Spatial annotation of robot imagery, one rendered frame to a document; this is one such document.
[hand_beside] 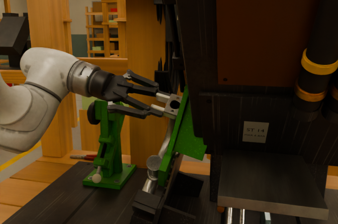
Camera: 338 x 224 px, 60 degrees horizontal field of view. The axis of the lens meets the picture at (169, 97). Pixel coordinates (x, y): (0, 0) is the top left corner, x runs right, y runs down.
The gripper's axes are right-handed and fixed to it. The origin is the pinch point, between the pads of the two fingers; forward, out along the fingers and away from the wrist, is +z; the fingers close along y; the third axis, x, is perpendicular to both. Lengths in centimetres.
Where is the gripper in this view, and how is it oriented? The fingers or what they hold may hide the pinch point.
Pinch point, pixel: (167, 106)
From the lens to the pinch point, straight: 74.9
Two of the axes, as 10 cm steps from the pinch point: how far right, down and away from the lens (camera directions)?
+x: -0.1, 5.1, 8.6
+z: 9.4, 3.1, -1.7
